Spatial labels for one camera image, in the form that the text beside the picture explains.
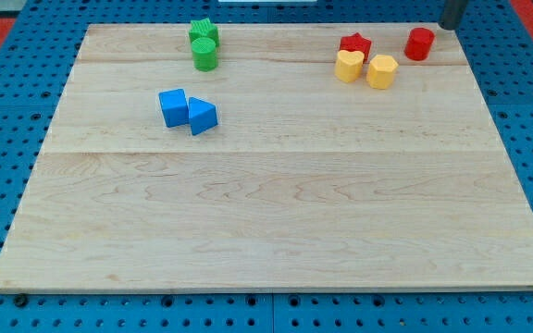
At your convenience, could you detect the blue triangle block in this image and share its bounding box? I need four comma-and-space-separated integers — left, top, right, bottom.
189, 97, 218, 135

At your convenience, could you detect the green cylinder block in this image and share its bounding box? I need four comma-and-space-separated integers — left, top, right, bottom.
191, 37, 218, 71

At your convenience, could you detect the red cylinder block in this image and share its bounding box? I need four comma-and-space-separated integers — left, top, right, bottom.
403, 27, 435, 61

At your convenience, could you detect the green star block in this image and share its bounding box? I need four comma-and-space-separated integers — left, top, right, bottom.
188, 18, 220, 46

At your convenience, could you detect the blue cube block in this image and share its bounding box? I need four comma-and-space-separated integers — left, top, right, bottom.
158, 89, 189, 128

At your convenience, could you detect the yellow heart block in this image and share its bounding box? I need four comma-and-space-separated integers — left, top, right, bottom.
334, 50, 365, 83

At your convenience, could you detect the red star block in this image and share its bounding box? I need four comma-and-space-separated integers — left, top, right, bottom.
339, 32, 372, 62

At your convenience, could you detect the yellow hexagon block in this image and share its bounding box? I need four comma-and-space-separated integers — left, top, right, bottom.
366, 55, 399, 90

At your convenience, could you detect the wooden board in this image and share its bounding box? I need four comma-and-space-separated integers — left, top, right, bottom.
0, 23, 533, 294

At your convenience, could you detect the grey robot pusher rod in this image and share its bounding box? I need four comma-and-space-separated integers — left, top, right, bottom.
438, 0, 469, 31

